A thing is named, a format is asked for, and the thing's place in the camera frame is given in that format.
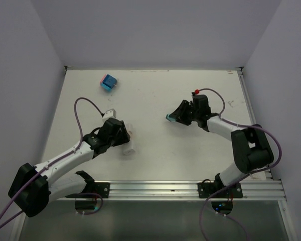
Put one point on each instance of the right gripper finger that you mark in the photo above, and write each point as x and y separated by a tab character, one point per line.
184	109
184	120

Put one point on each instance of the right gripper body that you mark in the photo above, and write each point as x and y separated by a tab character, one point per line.
197	115

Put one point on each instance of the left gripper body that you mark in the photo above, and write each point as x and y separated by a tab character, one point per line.
121	137

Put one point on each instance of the beige cube socket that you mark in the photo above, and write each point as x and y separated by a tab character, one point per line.
130	129

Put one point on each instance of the teal USB charger plug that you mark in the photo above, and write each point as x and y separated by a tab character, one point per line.
170	119

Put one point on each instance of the white charger plug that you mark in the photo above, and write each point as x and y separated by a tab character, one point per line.
129	148

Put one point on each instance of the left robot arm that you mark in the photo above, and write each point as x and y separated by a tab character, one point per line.
35	186

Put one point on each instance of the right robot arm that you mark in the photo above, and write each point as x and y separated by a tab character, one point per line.
251	149

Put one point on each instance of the blue pink cube socket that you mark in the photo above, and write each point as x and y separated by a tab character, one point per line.
108	82

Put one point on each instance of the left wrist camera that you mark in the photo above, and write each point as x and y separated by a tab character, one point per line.
111	113

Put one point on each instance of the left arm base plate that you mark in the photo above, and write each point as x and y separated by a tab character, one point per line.
101	188

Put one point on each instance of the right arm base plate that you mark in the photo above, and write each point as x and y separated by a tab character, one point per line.
208	187

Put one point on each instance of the aluminium mounting rail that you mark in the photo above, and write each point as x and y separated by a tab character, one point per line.
267	190

